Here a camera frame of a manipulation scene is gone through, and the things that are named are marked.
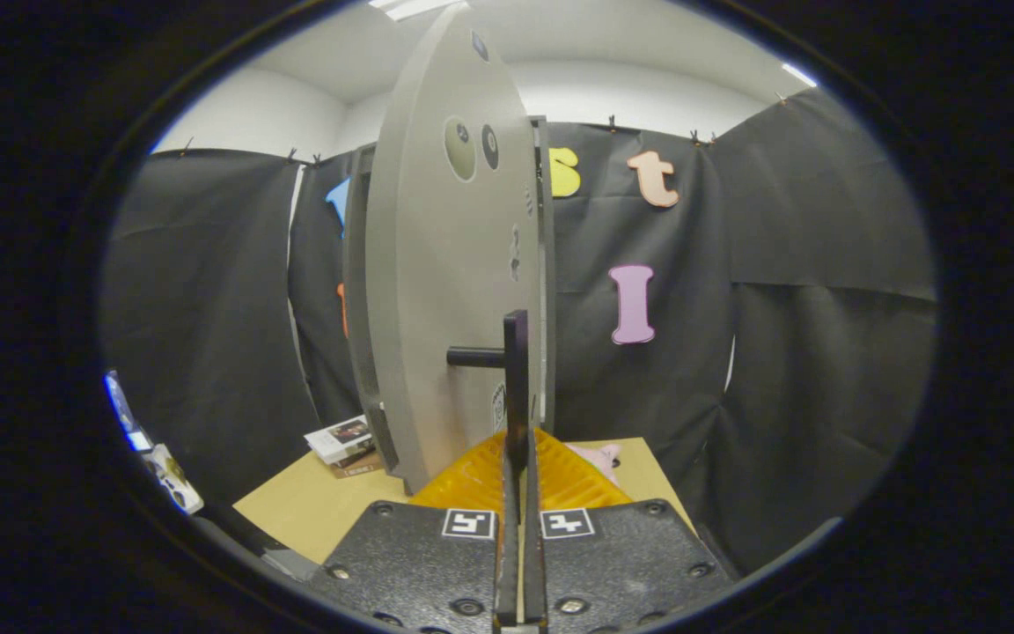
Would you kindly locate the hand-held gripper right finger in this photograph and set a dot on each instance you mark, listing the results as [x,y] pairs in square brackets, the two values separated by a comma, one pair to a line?
[535,563]

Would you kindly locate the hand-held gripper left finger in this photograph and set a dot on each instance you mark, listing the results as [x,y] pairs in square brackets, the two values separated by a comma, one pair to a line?
[508,563]

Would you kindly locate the light grey shoe cabinet door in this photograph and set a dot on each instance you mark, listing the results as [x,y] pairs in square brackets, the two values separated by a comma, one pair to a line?
[437,291]

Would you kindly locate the grey shoe cabinet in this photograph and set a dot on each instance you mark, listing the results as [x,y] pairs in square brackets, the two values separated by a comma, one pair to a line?
[357,308]

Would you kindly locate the pink and green plush toy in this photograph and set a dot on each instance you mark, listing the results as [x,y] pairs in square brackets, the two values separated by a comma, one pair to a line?
[599,456]

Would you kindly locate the brown book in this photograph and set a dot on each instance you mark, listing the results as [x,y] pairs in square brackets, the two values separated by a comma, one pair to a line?
[362,467]

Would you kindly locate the white book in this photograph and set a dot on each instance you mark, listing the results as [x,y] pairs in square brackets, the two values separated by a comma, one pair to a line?
[340,436]

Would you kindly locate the white patterned object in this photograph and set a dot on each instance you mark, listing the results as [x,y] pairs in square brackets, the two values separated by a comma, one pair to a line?
[174,480]

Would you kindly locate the black backdrop cloth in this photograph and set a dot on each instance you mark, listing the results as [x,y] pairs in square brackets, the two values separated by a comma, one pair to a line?
[824,220]

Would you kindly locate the small ceiling light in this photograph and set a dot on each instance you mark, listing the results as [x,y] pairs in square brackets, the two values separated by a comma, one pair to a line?
[799,75]

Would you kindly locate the long ceiling light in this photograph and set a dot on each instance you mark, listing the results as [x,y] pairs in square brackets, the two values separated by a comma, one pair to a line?
[415,7]

